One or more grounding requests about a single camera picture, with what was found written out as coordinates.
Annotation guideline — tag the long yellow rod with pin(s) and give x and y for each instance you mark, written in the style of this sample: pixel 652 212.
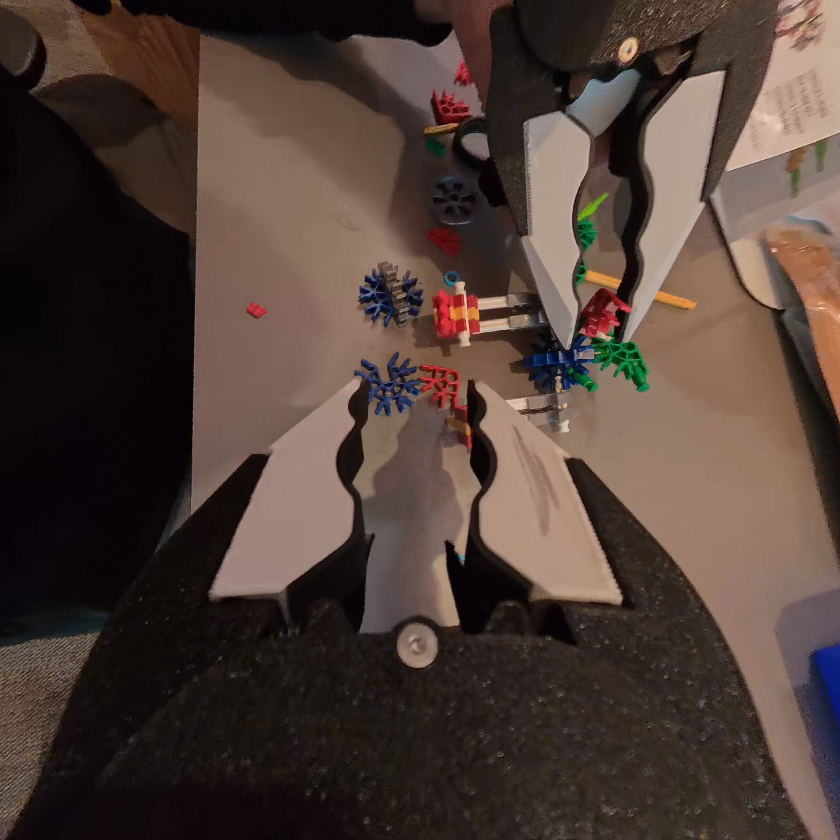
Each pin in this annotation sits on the long yellow rod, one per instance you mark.
pixel 669 298

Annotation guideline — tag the small green piece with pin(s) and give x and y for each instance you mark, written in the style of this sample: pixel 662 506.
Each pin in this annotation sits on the small green piece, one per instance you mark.
pixel 435 148

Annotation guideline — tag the person's black clothed body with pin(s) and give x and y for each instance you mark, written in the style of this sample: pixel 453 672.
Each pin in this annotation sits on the person's black clothed body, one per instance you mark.
pixel 85 328

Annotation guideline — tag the small red piece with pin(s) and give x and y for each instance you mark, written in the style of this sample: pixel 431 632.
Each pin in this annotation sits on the small red piece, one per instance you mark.
pixel 256 310

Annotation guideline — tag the blue snowflake connector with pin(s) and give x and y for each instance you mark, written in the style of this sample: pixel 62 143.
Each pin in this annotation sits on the blue snowflake connector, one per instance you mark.
pixel 387 387

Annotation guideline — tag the brown toy parts bag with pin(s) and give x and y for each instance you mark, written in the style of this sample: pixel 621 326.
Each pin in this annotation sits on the brown toy parts bag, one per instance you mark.
pixel 814 295

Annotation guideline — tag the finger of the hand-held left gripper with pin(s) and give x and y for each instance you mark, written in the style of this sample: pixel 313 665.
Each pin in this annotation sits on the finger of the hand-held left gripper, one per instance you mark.
pixel 682 164
pixel 554 197

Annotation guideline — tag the person's left hand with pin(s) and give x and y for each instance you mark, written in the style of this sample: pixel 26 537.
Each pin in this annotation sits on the person's left hand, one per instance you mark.
pixel 476 36

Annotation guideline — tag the blue plastic bin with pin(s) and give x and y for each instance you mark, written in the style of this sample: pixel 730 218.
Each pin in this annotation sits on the blue plastic bin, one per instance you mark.
pixel 828 682

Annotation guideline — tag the white instruction booklet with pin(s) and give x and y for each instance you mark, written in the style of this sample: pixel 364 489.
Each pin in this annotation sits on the white instruction booklet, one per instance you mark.
pixel 787 98

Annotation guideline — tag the blue and green toy model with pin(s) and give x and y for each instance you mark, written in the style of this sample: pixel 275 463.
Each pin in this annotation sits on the blue and green toy model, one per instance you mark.
pixel 554 364

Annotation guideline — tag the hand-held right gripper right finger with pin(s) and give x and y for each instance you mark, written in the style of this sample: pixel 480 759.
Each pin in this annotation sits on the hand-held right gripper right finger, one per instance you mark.
pixel 544 525

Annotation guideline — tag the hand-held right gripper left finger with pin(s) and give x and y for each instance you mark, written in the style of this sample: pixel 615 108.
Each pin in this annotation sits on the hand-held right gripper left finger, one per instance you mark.
pixel 289 518

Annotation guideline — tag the short yellow rod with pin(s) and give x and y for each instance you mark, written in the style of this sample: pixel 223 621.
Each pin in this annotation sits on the short yellow rod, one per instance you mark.
pixel 439 128

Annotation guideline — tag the blue and grey connector stack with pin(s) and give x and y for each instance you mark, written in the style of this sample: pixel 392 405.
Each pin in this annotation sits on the blue and grey connector stack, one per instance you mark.
pixel 390 295

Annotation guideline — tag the grey wheel hub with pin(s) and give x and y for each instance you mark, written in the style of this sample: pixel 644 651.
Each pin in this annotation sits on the grey wheel hub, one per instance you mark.
pixel 454 199

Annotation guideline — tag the black rubber tire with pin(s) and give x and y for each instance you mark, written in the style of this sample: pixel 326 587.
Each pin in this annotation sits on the black rubber tire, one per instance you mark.
pixel 463 141

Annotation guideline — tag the red yellow claw toy assembly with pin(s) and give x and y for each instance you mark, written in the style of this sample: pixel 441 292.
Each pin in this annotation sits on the red yellow claw toy assembly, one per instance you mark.
pixel 453 315
pixel 544 407

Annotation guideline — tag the white and pale blue stand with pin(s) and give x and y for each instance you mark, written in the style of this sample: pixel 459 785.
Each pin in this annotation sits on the white and pale blue stand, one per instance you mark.
pixel 754 262

